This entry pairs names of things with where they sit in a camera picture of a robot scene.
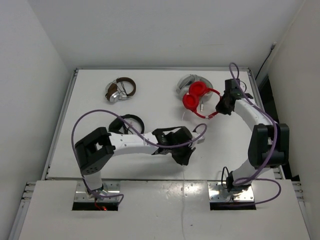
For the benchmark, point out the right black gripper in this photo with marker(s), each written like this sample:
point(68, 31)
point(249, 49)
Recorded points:
point(219, 108)

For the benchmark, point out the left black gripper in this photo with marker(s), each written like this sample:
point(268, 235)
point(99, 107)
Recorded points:
point(184, 159)

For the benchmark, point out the red headphones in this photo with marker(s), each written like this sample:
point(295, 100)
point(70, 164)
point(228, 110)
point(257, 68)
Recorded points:
point(191, 99)

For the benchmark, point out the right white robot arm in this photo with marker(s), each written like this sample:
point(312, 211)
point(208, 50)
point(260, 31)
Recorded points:
point(269, 142)

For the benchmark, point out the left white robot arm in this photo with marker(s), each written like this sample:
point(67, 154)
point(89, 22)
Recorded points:
point(94, 150)

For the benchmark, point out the white grey headphones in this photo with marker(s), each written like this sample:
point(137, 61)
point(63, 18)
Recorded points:
point(185, 82)

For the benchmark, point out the black headphones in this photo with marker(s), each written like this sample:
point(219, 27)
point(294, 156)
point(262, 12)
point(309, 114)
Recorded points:
point(119, 127)

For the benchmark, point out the brown silver headphones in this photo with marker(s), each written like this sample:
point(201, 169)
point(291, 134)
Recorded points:
point(115, 91)

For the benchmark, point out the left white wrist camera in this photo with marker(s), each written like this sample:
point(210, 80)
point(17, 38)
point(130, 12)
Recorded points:
point(198, 137)

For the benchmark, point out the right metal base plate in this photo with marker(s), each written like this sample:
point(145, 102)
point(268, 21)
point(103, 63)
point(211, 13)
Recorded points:
point(239, 194)

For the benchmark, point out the metal base plate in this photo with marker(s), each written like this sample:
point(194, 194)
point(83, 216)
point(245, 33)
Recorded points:
point(111, 189)
point(239, 194)

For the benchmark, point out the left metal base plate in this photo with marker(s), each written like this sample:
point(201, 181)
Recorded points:
point(111, 189)

